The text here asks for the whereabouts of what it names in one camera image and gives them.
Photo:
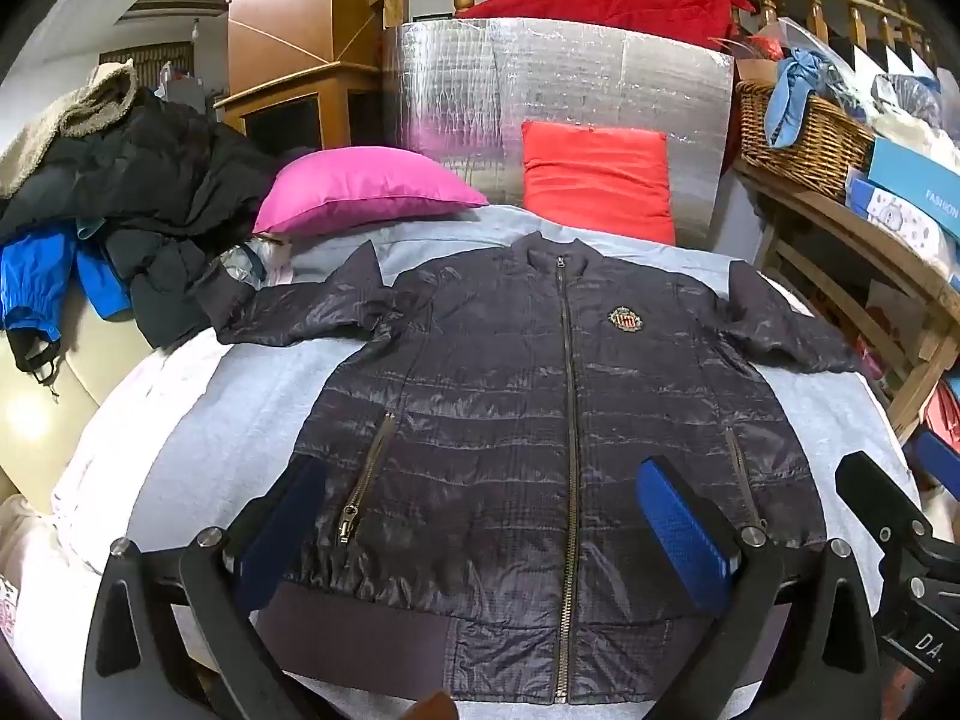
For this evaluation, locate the wicker basket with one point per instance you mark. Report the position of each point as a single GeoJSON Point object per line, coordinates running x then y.
{"type": "Point", "coordinates": [810, 135]}

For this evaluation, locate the blue jacket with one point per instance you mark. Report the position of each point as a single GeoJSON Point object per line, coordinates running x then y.
{"type": "Point", "coordinates": [30, 277]}

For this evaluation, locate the red cloth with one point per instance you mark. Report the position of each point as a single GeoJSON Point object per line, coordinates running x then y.
{"type": "Point", "coordinates": [622, 0]}

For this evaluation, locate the wooden shelf rack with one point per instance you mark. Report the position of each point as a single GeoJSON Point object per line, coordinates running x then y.
{"type": "Point", "coordinates": [847, 232]}

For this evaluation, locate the light blue cloth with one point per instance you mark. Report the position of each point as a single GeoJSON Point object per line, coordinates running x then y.
{"type": "Point", "coordinates": [791, 90]}

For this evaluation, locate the silver foil insulation mat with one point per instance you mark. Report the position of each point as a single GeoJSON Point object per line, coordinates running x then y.
{"type": "Point", "coordinates": [570, 75]}

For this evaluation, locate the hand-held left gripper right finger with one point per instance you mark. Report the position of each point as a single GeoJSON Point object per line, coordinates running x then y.
{"type": "Point", "coordinates": [682, 532]}

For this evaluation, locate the dark navy quilted jacket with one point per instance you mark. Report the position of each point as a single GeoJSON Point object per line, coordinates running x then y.
{"type": "Point", "coordinates": [480, 390]}

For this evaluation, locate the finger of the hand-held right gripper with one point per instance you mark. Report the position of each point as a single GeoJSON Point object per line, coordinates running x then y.
{"type": "Point", "coordinates": [877, 495]}
{"type": "Point", "coordinates": [937, 457]}

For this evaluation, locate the pink pillow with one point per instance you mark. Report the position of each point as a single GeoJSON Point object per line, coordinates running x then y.
{"type": "Point", "coordinates": [360, 187]}

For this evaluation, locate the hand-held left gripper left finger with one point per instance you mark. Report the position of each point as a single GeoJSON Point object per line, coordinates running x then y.
{"type": "Point", "coordinates": [277, 532]}

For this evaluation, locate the wooden cabinet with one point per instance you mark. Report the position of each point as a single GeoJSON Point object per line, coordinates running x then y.
{"type": "Point", "coordinates": [285, 7]}

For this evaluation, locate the red pillow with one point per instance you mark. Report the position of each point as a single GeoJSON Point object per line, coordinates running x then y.
{"type": "Point", "coordinates": [600, 180]}

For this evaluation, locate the white bed sheet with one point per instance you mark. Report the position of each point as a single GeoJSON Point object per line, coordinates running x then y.
{"type": "Point", "coordinates": [112, 450]}

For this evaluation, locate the beige fleece garment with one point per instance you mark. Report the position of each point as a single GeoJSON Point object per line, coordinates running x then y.
{"type": "Point", "coordinates": [67, 120]}

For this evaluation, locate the blue cardboard box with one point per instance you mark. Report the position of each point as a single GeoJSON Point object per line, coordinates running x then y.
{"type": "Point", "coordinates": [915, 180]}

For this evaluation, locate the black coat pile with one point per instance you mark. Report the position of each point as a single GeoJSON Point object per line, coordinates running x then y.
{"type": "Point", "coordinates": [150, 180]}

